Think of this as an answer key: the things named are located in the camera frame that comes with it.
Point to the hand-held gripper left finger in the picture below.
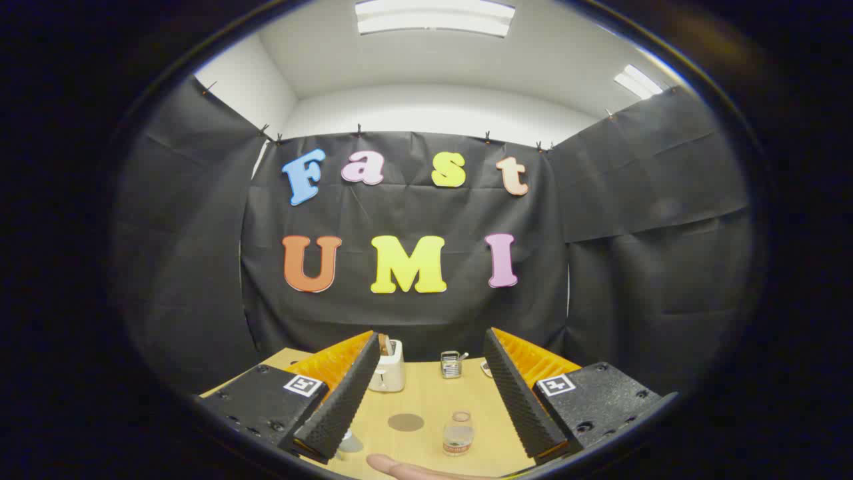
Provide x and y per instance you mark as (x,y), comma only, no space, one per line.
(340,406)

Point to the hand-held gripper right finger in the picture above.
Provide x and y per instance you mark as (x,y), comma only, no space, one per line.
(523,406)

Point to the round brown coaster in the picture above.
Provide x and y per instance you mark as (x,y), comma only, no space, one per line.
(406,422)

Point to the clear plastic juice bottle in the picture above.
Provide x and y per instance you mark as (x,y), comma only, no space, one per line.
(458,436)

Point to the white divided condiment tray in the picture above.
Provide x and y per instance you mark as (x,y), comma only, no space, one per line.
(486,368)

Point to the white toaster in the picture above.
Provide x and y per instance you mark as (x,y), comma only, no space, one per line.
(393,373)

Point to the bread slice in toaster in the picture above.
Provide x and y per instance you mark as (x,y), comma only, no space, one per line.
(384,345)

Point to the wooden table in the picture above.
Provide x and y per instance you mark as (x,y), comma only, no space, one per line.
(426,400)

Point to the small ceiling light panel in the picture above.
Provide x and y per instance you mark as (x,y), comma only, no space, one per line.
(638,81)

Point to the large ceiling light panel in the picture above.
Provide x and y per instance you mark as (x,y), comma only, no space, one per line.
(433,16)

